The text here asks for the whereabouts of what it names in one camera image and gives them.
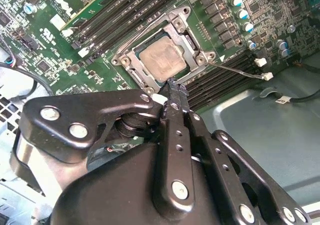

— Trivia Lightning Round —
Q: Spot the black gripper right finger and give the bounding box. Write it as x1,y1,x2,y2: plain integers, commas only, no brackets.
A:
176,82,313,225

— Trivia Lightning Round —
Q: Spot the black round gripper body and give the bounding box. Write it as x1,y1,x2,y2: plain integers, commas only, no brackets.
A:
49,142,237,225

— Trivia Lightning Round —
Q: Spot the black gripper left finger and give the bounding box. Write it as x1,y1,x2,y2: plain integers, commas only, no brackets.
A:
9,77,198,220

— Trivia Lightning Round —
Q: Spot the metal socket cover frame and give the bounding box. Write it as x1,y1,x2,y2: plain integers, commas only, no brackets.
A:
124,26,205,90

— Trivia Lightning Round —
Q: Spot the silver CPU with green edge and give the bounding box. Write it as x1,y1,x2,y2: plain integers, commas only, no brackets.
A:
136,36,188,83

